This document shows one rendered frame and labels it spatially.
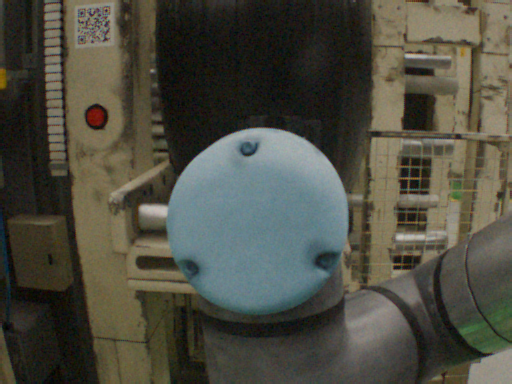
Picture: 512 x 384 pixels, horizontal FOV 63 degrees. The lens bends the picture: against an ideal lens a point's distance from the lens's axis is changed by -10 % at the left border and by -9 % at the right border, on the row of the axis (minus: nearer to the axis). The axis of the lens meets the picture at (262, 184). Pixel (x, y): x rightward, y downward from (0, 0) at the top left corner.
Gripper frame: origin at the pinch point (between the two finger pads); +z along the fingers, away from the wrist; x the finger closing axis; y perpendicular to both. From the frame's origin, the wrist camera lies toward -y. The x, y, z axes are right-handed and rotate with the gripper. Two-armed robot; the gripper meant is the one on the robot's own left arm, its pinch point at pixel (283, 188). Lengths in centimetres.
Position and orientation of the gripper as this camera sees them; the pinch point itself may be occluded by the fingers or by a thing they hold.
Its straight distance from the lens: 52.8
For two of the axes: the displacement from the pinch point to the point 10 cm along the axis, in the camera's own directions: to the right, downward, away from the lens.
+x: -10.0, -0.2, 0.8
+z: 0.8, -1.0, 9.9
